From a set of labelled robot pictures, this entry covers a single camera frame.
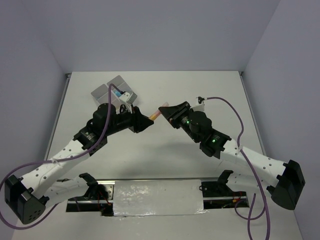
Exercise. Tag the right white divided container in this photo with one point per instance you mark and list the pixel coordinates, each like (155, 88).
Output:
(121, 84)

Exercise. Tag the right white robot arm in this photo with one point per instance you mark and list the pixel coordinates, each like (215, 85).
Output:
(285, 180)

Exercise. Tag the blue highlighter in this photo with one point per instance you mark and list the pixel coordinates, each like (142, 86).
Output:
(117, 93)

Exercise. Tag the orange pink highlighter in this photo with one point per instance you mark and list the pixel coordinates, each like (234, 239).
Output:
(157, 113)

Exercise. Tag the white divided container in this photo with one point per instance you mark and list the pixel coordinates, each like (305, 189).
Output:
(121, 84)
(100, 95)

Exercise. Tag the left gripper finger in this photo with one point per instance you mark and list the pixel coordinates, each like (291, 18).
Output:
(139, 118)
(141, 128)

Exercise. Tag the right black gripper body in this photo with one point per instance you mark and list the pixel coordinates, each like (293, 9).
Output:
(183, 122)

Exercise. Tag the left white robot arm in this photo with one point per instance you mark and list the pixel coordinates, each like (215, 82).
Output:
(28, 196)

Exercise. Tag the silver foil cover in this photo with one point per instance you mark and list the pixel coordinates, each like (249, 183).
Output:
(157, 198)

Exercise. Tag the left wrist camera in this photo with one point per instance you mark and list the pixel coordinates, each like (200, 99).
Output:
(127, 99)

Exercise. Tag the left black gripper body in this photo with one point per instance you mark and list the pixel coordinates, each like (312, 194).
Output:
(123, 120)

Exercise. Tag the left white divided container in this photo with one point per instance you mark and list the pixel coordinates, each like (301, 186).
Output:
(100, 95)

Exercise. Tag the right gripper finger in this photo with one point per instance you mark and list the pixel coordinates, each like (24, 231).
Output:
(167, 112)
(181, 108)

